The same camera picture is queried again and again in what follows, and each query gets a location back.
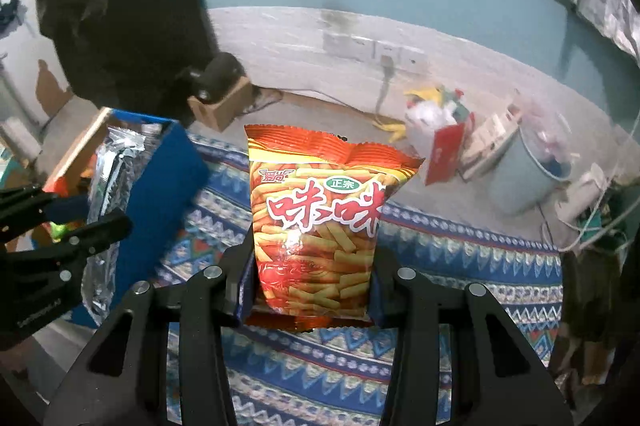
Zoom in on silver foil snack pack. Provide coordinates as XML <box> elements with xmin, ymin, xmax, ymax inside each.
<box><xmin>81</xmin><ymin>123</ymin><xmax>163</xmax><ymax>325</ymax></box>

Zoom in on red fries snack bag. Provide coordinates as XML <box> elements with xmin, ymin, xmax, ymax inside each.
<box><xmin>245</xmin><ymin>124</ymin><xmax>421</xmax><ymax>326</ymax></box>

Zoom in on patterned blue tablecloth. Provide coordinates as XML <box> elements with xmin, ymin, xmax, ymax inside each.
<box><xmin>156</xmin><ymin>135</ymin><xmax>563</xmax><ymax>425</ymax></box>

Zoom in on blue cardboard box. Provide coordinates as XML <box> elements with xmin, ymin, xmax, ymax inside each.
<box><xmin>44</xmin><ymin>108</ymin><xmax>209</xmax><ymax>328</ymax></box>

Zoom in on white kettle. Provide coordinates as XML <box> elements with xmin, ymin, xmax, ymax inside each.
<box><xmin>554</xmin><ymin>163</ymin><xmax>606</xmax><ymax>224</ymax></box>

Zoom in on light blue trash bin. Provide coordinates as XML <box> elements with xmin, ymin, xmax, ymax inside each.
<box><xmin>488</xmin><ymin>128</ymin><xmax>572</xmax><ymax>215</ymax></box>

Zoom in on white wooden crate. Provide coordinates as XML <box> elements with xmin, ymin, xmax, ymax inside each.
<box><xmin>459</xmin><ymin>104</ymin><xmax>523</xmax><ymax>181</ymax></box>

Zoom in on red white paper bag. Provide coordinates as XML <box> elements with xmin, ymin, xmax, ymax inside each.
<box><xmin>405</xmin><ymin>85</ymin><xmax>475</xmax><ymax>186</ymax></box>

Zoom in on black camera on box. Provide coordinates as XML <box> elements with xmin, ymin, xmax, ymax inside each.
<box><xmin>179</xmin><ymin>53</ymin><xmax>244</xmax><ymax>105</ymax></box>

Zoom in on white wall socket strip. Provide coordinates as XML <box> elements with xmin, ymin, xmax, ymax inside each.
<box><xmin>322</xmin><ymin>31</ymin><xmax>427</xmax><ymax>74</ymax></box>

